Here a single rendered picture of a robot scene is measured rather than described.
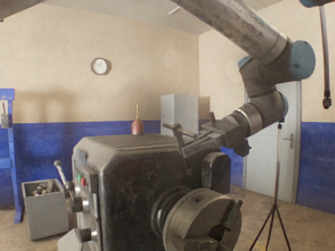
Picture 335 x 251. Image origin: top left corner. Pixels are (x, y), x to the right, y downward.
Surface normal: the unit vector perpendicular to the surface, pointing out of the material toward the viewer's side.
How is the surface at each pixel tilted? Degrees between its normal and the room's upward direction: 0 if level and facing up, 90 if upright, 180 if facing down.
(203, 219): 90
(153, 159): 90
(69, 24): 90
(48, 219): 90
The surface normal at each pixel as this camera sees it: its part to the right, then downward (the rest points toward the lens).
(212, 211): 0.54, 0.04
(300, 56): 0.33, 0.08
